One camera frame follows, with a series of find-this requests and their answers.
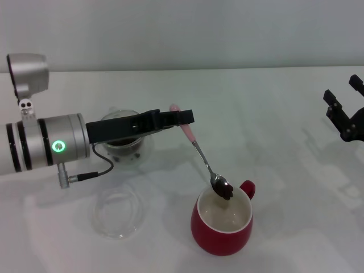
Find red mug with white inside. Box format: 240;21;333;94
190;179;256;257

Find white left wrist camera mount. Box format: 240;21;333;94
18;98;37;122

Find thin dark left arm cable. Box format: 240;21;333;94
58;143;114;189

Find clear glass saucer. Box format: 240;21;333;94
91;186;146;240

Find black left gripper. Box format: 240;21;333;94
86;109;195;146

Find coffee bean pile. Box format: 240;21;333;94
109;138;138;146

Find scooped coffee beans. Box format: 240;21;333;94
213;183;235;202

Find pink-handled metal spoon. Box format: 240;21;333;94
169;103;233;198

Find double-walled clear glass cup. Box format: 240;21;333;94
99;106;156;171

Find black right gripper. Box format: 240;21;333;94
323;74;364;142

